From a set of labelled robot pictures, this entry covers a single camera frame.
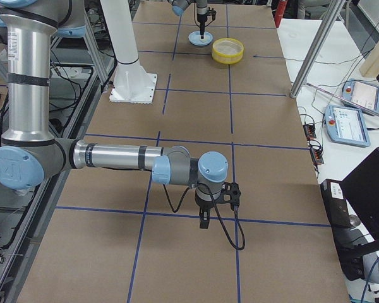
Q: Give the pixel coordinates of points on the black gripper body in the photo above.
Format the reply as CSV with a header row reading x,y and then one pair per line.
x,y
201,17
204,204

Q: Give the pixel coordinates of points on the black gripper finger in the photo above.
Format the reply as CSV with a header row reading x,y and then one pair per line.
x,y
204,219

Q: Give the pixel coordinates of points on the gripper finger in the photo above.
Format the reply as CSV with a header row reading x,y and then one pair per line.
x,y
202,30

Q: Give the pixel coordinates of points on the yellow rimmed bamboo steamer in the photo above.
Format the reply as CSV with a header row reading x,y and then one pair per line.
x,y
227,51

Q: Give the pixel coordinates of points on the light blue round plate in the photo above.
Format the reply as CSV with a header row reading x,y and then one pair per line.
x,y
195,38

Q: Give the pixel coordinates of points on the red cylinder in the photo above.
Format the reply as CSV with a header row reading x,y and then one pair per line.
x,y
281,7

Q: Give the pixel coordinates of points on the near orange black adapter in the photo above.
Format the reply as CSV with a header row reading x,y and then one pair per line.
x,y
316,152

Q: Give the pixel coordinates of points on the orange black adapter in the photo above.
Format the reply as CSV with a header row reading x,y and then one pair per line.
x,y
309,127
316,152

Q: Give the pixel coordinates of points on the black box with label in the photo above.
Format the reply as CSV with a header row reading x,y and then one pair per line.
x,y
335,204

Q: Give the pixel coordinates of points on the far orange black adapter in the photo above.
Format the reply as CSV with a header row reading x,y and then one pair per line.
x,y
309,127

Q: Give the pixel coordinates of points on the near teach pendant tablet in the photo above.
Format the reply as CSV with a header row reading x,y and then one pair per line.
x,y
346,125

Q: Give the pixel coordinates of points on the teach pendant tablet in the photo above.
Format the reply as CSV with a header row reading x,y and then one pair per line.
x,y
362,93
346,125

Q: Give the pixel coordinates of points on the far teach pendant tablet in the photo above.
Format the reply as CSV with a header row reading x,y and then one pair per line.
x,y
362,93

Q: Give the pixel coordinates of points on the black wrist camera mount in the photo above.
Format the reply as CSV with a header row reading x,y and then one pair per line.
x,y
212,13
230,194

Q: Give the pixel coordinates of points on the white camera mast base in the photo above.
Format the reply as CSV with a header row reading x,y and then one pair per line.
x,y
131,84

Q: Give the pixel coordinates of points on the aluminium frame post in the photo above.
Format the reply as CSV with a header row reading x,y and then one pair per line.
x,y
316,45

